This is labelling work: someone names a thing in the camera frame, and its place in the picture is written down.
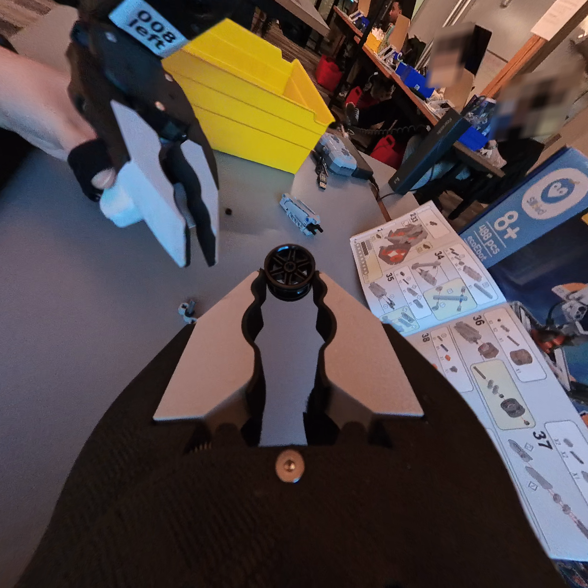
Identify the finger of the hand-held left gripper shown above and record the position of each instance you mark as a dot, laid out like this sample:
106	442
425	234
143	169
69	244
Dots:
206	193
147	183

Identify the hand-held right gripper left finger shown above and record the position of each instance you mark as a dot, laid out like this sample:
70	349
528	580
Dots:
211	367

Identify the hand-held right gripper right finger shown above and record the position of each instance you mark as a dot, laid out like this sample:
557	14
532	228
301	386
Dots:
363	367

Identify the grey connector with black axle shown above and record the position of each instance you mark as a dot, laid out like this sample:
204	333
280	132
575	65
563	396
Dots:
188	311

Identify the black toy wheel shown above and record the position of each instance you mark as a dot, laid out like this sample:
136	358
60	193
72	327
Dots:
289	271

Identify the person's left hand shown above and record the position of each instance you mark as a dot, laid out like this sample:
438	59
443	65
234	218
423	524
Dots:
36	101

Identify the grey toy beam assembly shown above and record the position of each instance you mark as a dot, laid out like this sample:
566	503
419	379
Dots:
298	213

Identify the yellow plastic bin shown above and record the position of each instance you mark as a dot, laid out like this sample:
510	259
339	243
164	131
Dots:
239	92

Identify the instruction booklet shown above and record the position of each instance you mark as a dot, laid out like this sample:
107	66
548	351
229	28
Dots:
459	321

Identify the grey toy motor block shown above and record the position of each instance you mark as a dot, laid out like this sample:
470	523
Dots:
337	156

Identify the dark flat box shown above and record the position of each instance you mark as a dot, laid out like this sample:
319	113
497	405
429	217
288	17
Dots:
427	151

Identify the robot kit box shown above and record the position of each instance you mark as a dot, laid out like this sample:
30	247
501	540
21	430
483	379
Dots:
528	206

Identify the blue bin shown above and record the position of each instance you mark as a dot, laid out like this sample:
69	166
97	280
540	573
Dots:
473	138
415	80

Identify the paper notice on post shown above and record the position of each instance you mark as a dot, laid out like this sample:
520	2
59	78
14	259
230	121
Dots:
551	18

